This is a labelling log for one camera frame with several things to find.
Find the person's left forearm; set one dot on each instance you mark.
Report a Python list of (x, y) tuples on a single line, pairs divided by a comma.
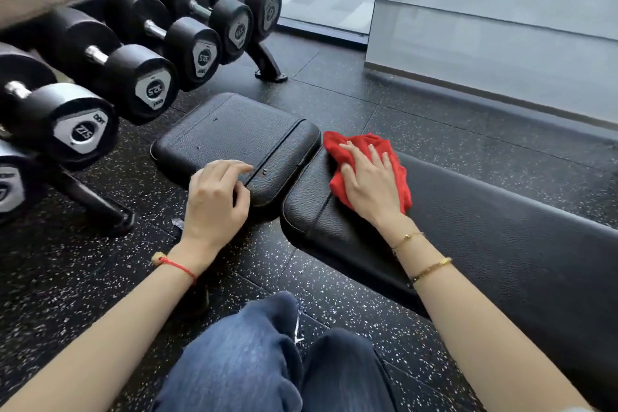
[(106, 344)]

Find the person's left hand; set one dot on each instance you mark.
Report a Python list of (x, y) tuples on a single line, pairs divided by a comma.
[(210, 213)]

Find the black bench seat pad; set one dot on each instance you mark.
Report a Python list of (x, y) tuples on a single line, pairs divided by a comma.
[(231, 131)]

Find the person's right forearm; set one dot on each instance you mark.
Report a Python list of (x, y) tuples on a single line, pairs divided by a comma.
[(478, 329)]

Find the row of black dumbbells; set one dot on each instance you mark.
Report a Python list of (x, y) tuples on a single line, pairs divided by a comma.
[(140, 78)]

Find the person's right middle finger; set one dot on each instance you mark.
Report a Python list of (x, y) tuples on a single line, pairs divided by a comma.
[(374, 158)]

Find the blue jeans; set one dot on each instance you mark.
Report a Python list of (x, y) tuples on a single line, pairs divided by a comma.
[(241, 363)]

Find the black metal dumbbell rack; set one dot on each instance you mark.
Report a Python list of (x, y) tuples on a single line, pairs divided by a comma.
[(94, 204)]

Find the black bench back pad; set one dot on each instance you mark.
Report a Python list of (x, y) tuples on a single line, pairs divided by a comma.
[(507, 233)]

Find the person's left thumb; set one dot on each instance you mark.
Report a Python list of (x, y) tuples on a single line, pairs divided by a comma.
[(243, 201)]

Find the frosted glass partition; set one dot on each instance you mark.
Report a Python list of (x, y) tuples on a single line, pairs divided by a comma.
[(492, 20)]

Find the red cloth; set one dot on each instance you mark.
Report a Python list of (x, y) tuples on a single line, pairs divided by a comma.
[(338, 148)]

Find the person's right thumb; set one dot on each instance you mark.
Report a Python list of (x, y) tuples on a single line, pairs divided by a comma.
[(347, 176)]

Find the person's right hand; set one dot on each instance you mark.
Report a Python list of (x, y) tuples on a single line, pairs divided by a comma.
[(374, 189)]

